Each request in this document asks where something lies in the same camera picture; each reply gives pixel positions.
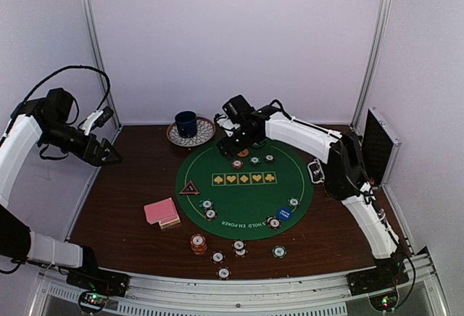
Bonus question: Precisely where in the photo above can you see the card box under deck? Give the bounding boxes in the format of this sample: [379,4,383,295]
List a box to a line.
[159,217,181,230]

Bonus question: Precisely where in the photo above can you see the red five chip stack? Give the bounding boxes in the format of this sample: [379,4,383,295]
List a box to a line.
[190,233,207,255]

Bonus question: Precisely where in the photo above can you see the left aluminium frame post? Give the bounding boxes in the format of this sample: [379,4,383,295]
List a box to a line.
[81,0,122,130]

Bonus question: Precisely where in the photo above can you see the patterned ceramic saucer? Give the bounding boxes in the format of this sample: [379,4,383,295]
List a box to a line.
[166,117,216,148]

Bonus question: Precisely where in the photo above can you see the blue small blind button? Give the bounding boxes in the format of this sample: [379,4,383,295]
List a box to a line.
[277,207,293,221]

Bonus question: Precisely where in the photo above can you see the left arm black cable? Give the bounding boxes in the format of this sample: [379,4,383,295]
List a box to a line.
[17,65,111,125]

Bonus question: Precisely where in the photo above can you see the green twenty chips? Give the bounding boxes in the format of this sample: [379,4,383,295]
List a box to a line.
[249,157,261,165]

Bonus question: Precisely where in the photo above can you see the round green poker mat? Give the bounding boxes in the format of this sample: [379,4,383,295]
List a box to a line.
[175,140,314,241]

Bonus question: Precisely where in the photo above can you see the orange big blind button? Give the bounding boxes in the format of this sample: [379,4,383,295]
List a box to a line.
[237,149,249,157]

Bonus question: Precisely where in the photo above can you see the aluminium frame post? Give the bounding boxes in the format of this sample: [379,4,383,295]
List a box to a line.
[351,0,392,130]
[81,0,122,130]

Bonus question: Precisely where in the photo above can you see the hundred chips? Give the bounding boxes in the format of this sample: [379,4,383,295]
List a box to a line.
[265,154,275,162]
[265,216,281,230]

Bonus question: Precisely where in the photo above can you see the red-backed card deck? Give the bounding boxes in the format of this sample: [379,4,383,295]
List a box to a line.
[144,198,178,225]

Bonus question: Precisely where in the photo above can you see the right aluminium frame post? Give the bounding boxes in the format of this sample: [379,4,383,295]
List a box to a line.
[351,0,392,130]

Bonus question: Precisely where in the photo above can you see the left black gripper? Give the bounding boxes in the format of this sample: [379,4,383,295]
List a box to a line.
[39,120,122,166]

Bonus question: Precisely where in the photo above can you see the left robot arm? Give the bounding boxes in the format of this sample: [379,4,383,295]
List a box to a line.
[1,88,123,290]

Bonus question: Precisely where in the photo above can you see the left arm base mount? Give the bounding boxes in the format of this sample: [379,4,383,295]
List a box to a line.
[66,270,130,297]

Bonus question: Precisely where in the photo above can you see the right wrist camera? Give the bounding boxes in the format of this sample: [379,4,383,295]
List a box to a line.
[214,94,255,137]

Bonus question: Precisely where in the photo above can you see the dark blue mug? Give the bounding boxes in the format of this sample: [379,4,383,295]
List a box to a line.
[175,111,197,138]

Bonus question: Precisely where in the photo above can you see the hundred chip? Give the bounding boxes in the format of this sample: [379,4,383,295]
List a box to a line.
[216,267,231,280]
[204,209,218,221]
[233,249,248,257]
[210,251,225,264]
[232,240,246,251]

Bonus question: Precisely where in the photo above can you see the aluminium poker chip case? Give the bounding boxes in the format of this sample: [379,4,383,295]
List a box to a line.
[307,107,402,186]

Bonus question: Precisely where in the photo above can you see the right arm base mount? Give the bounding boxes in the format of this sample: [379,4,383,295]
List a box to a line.
[347,268,409,296]

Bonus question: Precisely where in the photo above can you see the green twenty chip stack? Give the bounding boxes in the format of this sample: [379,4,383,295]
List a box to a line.
[272,245,287,259]

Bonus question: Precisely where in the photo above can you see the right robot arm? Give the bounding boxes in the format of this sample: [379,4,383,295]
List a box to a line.
[214,95,407,288]

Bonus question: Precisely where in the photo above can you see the red five chips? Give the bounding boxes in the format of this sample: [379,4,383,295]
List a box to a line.
[231,159,243,170]

